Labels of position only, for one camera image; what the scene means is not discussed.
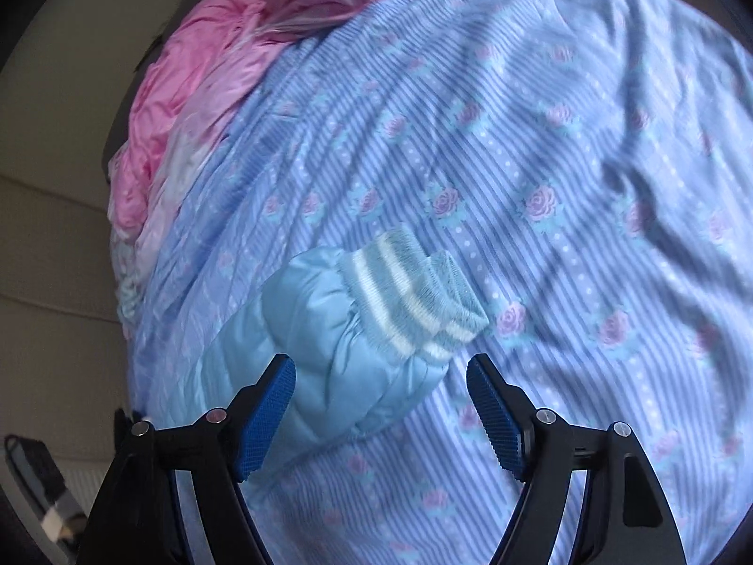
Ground pink crumpled blanket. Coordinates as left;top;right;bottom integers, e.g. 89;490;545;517
107;0;425;260

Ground blue floral striped bedsheet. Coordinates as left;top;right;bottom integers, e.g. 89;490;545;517
120;0;748;565

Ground light blue puffer jacket sleeve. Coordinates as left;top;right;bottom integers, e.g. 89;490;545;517
207;225;489;442

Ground black grey device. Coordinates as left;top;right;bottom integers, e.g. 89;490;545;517
5;434;89;542

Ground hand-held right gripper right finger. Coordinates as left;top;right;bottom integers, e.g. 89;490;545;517
466;353;688;565

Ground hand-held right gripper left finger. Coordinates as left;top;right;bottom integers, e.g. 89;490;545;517
75;353;296;565

